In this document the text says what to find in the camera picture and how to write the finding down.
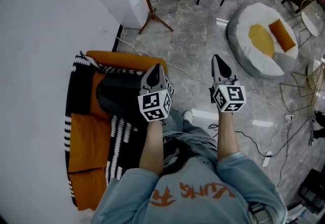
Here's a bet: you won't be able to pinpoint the black crate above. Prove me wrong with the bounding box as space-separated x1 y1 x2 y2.
298 169 325 216

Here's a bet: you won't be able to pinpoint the person's light blue shirt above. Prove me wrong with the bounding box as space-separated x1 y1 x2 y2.
91 151 288 224

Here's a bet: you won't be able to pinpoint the long black floor cable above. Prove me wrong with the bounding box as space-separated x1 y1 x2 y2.
276 116 316 188

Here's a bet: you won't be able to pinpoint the person's right forearm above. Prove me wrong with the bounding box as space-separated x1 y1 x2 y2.
217 112 241 162

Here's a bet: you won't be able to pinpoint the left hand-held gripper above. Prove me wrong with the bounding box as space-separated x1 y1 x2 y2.
138 63 173 122

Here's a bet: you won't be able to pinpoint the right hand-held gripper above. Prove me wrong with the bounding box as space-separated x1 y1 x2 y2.
208 54 247 113

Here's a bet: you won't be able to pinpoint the person's white shoe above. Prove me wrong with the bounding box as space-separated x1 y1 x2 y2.
182 110 194 123

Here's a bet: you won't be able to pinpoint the black white patterned blanket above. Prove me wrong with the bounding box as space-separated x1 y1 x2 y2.
64 51 176 206

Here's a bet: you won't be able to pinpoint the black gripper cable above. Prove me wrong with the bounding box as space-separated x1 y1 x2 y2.
208 123 268 158

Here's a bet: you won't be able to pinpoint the person's left forearm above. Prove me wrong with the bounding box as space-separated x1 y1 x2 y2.
139 120 165 177

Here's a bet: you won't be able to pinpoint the gold wire chair white seat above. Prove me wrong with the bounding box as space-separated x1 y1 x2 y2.
291 0 321 49

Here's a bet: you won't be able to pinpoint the black backpack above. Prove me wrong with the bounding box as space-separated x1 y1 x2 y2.
96 75 153 127

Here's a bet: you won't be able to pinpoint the person's blue jeans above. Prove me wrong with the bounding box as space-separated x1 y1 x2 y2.
162 110 219 168

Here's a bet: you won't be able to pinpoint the gold wire side table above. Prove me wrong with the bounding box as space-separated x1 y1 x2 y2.
279 52 325 113

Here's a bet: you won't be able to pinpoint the yellow cushion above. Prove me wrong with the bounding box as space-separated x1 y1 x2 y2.
248 24 276 59

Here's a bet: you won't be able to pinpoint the grey chest strap buckle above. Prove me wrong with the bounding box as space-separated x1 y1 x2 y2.
248 201 273 224

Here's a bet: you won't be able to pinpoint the orange sofa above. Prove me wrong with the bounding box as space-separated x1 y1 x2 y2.
65 50 169 211

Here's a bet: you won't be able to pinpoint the orange rectangular pillow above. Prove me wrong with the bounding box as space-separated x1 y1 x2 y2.
268 18 297 53

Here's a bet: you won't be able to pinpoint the white grey bean bag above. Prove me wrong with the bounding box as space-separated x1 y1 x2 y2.
226 2 299 79

